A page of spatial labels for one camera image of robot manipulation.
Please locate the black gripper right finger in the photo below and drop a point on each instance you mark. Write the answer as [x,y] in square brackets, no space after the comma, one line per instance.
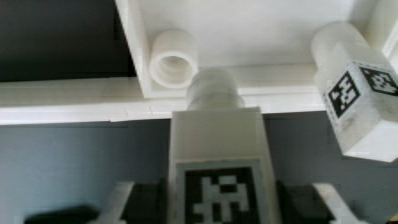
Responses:
[314,205]

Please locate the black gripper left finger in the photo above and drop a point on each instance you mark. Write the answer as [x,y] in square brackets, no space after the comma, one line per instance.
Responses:
[136,206]

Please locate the white table leg with tag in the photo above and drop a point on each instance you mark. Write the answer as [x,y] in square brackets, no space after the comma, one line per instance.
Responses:
[358,84]

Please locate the white square tabletop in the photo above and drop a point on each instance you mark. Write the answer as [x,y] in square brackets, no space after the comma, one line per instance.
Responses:
[252,35]

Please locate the white L-shaped obstacle wall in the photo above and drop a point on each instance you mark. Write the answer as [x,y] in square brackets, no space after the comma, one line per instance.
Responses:
[92,100]

